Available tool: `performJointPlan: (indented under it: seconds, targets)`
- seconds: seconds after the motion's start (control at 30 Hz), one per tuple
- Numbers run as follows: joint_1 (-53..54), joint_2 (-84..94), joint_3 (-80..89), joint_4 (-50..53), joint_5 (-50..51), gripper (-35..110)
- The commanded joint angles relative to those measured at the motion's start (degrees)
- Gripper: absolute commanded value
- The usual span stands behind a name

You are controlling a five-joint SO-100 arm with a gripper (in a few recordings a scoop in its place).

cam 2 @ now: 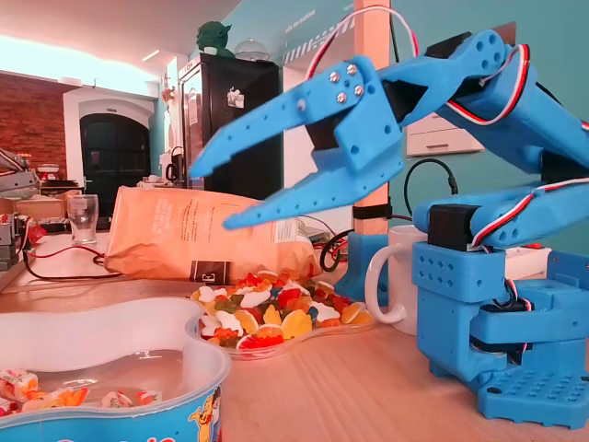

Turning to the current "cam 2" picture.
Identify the black refrigerator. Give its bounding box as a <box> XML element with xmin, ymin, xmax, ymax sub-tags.
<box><xmin>179</xmin><ymin>52</ymin><xmax>283</xmax><ymax>202</ymax></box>

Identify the clear glass dome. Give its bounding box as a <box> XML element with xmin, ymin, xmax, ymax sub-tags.
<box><xmin>233</xmin><ymin>38</ymin><xmax>271</xmax><ymax>62</ymax></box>

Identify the green figure head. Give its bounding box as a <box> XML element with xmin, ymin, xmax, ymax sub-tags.
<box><xmin>196</xmin><ymin>20</ymin><xmax>236</xmax><ymax>59</ymax></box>

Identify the colourful gummy candy heap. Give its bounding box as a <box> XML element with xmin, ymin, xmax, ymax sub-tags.
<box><xmin>191</xmin><ymin>270</ymin><xmax>375</xmax><ymax>350</ymax></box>

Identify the black coffee jug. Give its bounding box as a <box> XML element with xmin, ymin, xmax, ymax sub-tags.
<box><xmin>165</xmin><ymin>145</ymin><xmax>186</xmax><ymax>185</ymax></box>

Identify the white ceramic mug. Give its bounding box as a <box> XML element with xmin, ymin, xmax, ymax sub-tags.
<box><xmin>364</xmin><ymin>224</ymin><xmax>432</xmax><ymax>337</ymax></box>

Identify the clear plastic gummy tray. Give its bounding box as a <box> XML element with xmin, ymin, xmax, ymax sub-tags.
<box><xmin>191</xmin><ymin>271</ymin><xmax>376</xmax><ymax>360</ymax></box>

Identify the orange chips bag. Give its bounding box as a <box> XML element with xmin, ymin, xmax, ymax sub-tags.
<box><xmin>103</xmin><ymin>185</ymin><xmax>323</xmax><ymax>283</ymax></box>

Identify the black arched door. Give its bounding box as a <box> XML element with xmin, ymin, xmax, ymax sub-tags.
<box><xmin>80</xmin><ymin>113</ymin><xmax>152</xmax><ymax>217</ymax></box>

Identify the white power strip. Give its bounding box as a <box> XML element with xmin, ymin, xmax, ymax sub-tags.
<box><xmin>503</xmin><ymin>242</ymin><xmax>553</xmax><ymax>282</ymax></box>

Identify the light wooden base board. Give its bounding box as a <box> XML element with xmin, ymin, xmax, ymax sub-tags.
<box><xmin>183</xmin><ymin>271</ymin><xmax>589</xmax><ymax>442</ymax></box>

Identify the empty beer glass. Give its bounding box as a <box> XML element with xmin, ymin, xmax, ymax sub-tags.
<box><xmin>67</xmin><ymin>193</ymin><xmax>100</xmax><ymax>245</ymax></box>

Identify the white plastic candy tub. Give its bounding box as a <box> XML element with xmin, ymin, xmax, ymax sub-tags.
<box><xmin>0</xmin><ymin>297</ymin><xmax>233</xmax><ymax>442</ymax></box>

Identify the cardboard box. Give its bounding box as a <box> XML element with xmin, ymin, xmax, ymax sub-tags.
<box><xmin>16</xmin><ymin>191</ymin><xmax>84</xmax><ymax>220</ymax></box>

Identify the thick black cable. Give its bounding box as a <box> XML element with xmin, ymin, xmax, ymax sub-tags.
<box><xmin>319</xmin><ymin>228</ymin><xmax>355</xmax><ymax>273</ymax></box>

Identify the thin black camera cable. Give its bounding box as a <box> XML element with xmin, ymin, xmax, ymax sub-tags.
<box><xmin>388</xmin><ymin>0</ymin><xmax>460</xmax><ymax>222</ymax></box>

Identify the black strap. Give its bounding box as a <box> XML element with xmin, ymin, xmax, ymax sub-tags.
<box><xmin>352</xmin><ymin>205</ymin><xmax>393</xmax><ymax>221</ymax></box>

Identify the blue camera post base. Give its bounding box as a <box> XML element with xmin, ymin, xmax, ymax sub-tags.
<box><xmin>334</xmin><ymin>231</ymin><xmax>392</xmax><ymax>308</ymax></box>

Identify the orange white wall ornament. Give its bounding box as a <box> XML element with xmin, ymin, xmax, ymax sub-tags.
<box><xmin>160</xmin><ymin>76</ymin><xmax>179</xmax><ymax>105</ymax></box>

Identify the wooden camera post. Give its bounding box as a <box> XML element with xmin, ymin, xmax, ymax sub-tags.
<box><xmin>352</xmin><ymin>0</ymin><xmax>392</xmax><ymax>235</ymax></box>

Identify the red white black servo wire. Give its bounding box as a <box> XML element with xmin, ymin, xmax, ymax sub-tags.
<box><xmin>305</xmin><ymin>4</ymin><xmax>421</xmax><ymax>79</ymax></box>

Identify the thin red cable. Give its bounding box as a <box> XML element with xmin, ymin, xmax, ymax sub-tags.
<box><xmin>25</xmin><ymin>245</ymin><xmax>108</xmax><ymax>268</ymax></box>

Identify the dark braided cable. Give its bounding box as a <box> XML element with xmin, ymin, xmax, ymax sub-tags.
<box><xmin>22</xmin><ymin>250</ymin><xmax>123</xmax><ymax>281</ymax></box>

